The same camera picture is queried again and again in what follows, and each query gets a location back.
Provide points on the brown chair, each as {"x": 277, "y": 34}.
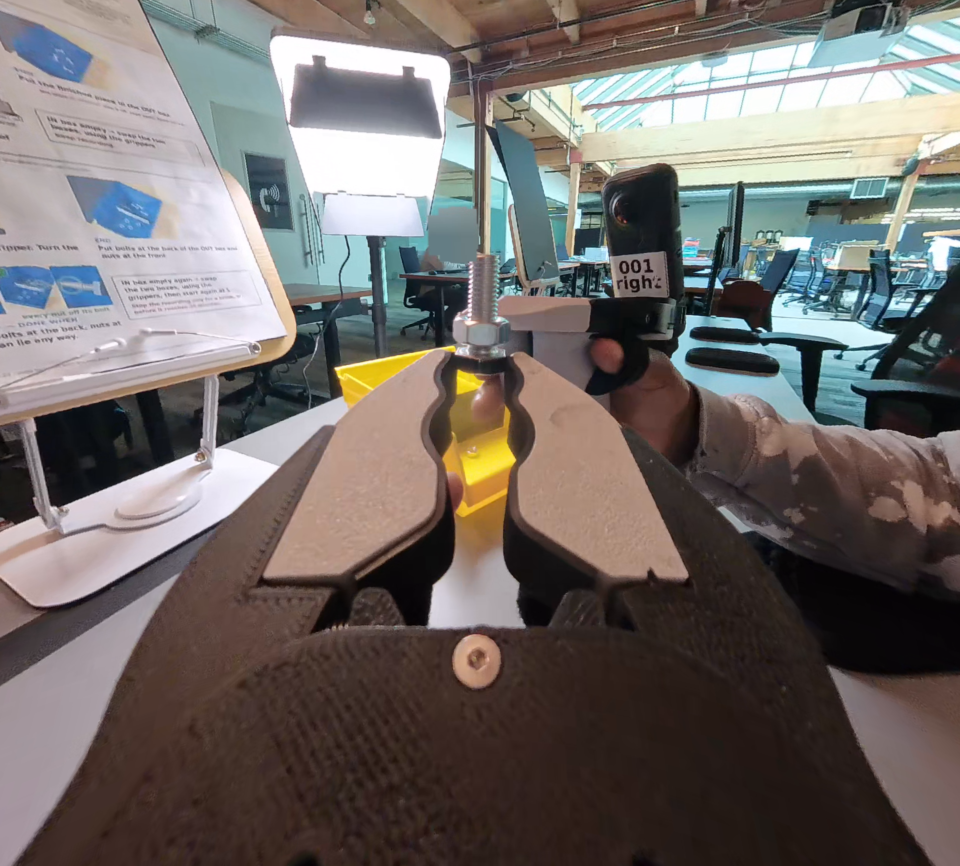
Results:
{"x": 742, "y": 300}

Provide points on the ceiling projector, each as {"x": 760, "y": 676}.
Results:
{"x": 855, "y": 26}

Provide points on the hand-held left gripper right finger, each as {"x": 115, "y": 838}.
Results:
{"x": 592, "y": 498}

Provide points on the black mesh office chair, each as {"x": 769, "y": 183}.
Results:
{"x": 915, "y": 348}

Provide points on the group of black office chairs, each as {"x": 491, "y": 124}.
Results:
{"x": 877, "y": 288}

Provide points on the black chair armrest pad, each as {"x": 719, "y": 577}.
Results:
{"x": 862, "y": 618}
{"x": 724, "y": 335}
{"x": 731, "y": 361}

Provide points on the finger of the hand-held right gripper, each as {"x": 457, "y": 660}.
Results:
{"x": 547, "y": 315}

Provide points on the person's left hand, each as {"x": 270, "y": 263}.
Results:
{"x": 454, "y": 491}

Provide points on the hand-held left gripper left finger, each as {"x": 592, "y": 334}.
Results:
{"x": 360, "y": 491}

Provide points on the tall black monitor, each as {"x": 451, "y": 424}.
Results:
{"x": 735, "y": 221}

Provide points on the large studio light panel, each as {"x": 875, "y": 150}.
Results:
{"x": 360, "y": 153}

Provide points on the ceiling track spotlight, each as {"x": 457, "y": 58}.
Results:
{"x": 369, "y": 15}

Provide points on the steel hex bolt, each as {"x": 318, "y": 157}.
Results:
{"x": 484, "y": 285}

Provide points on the instruction sheet on stand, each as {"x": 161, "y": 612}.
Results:
{"x": 150, "y": 506}

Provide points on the person's right hand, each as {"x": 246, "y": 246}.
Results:
{"x": 652, "y": 408}

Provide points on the wooden top desk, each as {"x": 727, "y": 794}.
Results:
{"x": 427, "y": 276}
{"x": 330, "y": 294}

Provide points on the yellow plastic bin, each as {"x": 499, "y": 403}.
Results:
{"x": 375, "y": 378}

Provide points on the person's right forearm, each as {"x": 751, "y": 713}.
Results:
{"x": 825, "y": 491}

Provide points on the printed instruction sheet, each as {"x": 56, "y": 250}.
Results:
{"x": 112, "y": 153}

